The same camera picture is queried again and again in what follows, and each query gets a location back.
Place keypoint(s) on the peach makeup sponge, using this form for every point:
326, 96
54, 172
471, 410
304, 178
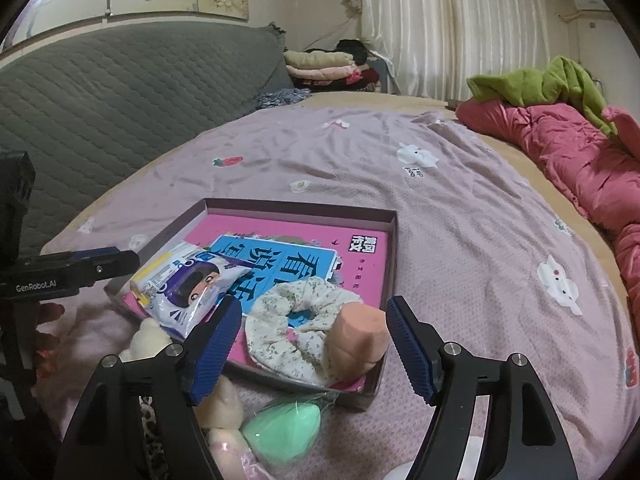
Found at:
357, 337

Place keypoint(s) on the white air conditioner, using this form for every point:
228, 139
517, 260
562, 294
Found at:
590, 1

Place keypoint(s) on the white face mask packet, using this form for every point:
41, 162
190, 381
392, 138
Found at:
190, 290

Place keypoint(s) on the green makeup sponge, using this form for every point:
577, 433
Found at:
280, 425

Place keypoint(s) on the teddy bear with silver crown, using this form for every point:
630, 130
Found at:
222, 405

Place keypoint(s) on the pink folded garment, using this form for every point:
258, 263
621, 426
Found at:
320, 75

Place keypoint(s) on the dark shallow cardboard box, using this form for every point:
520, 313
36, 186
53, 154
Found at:
375, 390

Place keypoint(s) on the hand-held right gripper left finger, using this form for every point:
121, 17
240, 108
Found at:
212, 350

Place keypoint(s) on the black garment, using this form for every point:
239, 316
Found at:
345, 49

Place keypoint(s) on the white curtain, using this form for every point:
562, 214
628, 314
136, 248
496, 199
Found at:
450, 25

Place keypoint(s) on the blue knit cloth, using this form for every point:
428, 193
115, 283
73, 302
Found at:
280, 97

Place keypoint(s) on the pink and blue book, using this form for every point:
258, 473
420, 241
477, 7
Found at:
360, 255

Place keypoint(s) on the purple printed blanket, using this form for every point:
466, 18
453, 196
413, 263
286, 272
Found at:
450, 210

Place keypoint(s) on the red comforter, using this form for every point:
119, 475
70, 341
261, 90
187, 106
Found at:
575, 150

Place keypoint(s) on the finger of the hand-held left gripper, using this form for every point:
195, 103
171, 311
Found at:
95, 253
112, 267

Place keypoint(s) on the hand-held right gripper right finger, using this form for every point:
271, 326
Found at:
412, 352

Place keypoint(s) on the leopard print scrunchie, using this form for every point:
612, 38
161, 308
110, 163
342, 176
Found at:
150, 435

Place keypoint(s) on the green fleece blanket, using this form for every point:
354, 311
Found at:
525, 85

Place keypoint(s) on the dark red garment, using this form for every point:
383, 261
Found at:
367, 79

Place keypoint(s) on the white floral scrunchie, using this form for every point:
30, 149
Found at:
270, 330

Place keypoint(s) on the grey quilted headboard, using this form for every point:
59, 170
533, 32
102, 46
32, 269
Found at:
125, 110

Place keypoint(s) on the person's left hand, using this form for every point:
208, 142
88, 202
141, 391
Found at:
50, 315

